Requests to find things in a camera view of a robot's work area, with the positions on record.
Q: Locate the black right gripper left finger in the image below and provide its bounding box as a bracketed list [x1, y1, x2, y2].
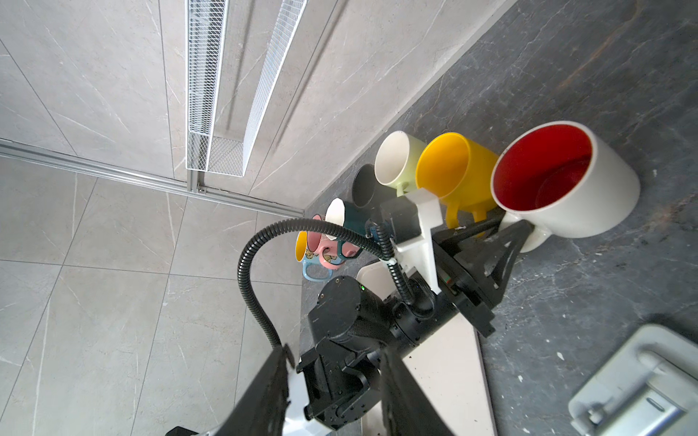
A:
[216, 345, 290, 435]

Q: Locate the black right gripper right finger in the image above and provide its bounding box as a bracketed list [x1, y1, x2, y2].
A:
[380, 348, 453, 435]

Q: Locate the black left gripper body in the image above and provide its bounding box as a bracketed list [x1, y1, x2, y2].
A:
[297, 218, 534, 431]

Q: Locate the pink ghost pattern mug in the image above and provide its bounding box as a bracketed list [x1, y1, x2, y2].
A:
[307, 232, 362, 270]

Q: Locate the dark green mug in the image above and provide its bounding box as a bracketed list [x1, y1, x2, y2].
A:
[323, 198, 369, 259]

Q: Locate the black mug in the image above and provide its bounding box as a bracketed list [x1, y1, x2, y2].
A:
[351, 163, 396, 210]

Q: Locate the light green mug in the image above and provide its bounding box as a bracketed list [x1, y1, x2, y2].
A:
[374, 131, 427, 196]

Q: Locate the white mug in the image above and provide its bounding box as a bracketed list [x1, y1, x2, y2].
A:
[490, 121, 641, 253]

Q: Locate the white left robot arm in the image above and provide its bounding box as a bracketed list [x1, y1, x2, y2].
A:
[213, 212, 534, 435]

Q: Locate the beige plastic tray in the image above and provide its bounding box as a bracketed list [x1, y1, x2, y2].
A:
[353, 260, 498, 436]

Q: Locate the white wire mesh basket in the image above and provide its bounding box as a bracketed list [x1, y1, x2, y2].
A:
[185, 1, 306, 177]

